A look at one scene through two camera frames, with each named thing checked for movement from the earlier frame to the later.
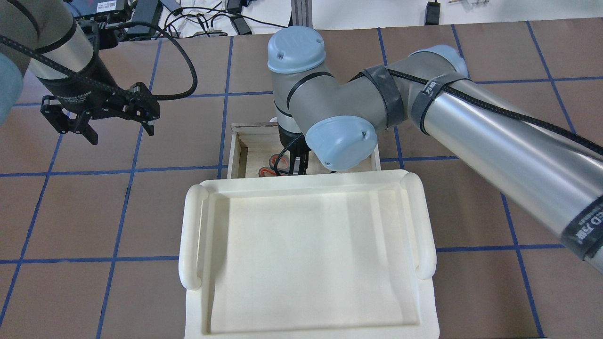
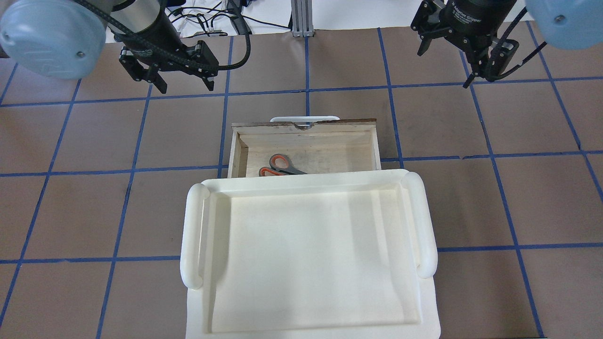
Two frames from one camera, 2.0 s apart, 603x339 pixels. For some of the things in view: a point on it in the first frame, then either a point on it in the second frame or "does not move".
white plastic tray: [308, 254] does not move
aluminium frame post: [302, 14] does not move
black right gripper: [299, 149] -> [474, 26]
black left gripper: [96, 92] -> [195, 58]
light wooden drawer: [251, 145] does not move
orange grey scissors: [283, 165] does not move
